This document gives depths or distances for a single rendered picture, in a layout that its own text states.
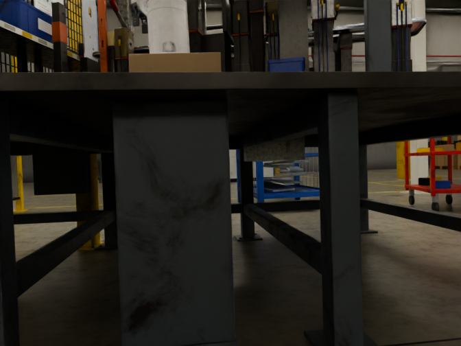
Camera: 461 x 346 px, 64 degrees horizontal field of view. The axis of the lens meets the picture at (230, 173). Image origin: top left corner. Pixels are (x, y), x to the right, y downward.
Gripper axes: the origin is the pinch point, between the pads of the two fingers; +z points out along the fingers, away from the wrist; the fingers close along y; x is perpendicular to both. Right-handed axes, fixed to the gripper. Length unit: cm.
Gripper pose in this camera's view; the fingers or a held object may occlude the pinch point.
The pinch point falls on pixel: (140, 27)
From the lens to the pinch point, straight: 186.5
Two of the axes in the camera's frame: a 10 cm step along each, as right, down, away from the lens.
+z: 0.3, 10.0, 0.3
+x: -9.8, 0.2, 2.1
